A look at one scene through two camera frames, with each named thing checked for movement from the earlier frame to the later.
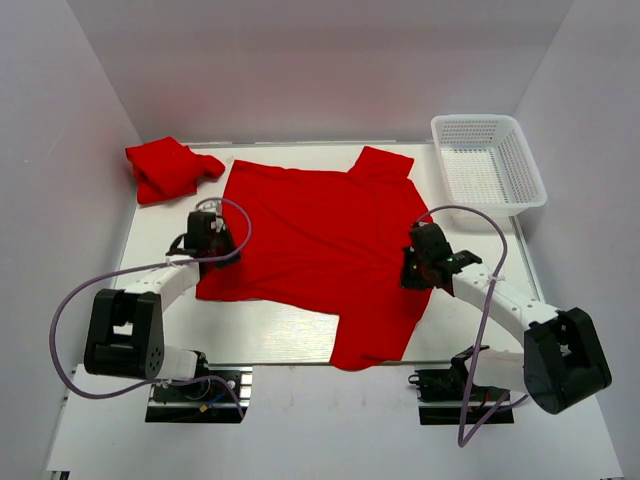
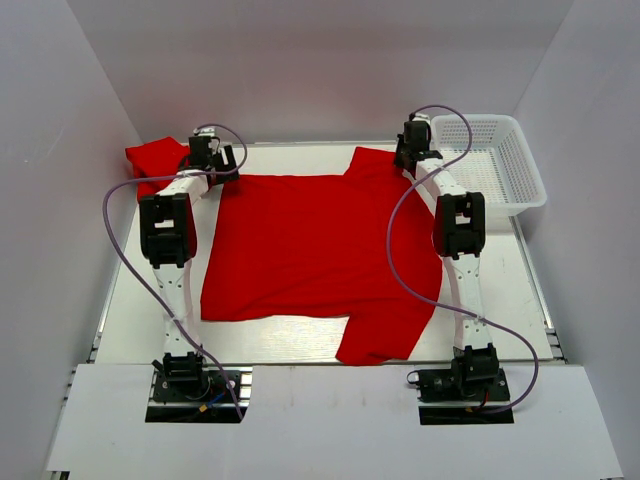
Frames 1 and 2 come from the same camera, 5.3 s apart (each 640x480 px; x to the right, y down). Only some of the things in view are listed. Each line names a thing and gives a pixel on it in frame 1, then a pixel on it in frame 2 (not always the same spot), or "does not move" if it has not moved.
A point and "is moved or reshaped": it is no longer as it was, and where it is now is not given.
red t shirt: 332,241 is moved or reshaped
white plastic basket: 486,163 does not move
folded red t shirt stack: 166,168 does not move
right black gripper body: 413,273 to 401,150
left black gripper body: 221,245 to 212,163
